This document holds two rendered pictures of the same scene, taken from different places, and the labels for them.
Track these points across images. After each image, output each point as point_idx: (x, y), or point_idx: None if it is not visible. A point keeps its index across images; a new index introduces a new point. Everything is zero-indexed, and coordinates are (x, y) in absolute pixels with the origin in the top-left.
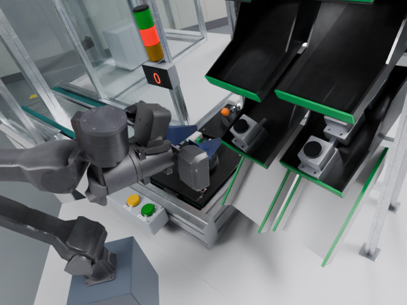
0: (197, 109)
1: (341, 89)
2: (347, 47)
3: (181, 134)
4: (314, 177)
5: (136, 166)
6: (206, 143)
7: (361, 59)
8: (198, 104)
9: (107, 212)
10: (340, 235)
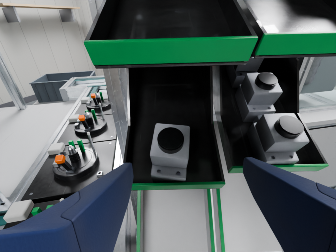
0: (3, 178)
1: (318, 29)
2: (267, 2)
3: (110, 221)
4: (290, 163)
5: None
6: (316, 187)
7: (295, 6)
8: (1, 173)
9: None
10: None
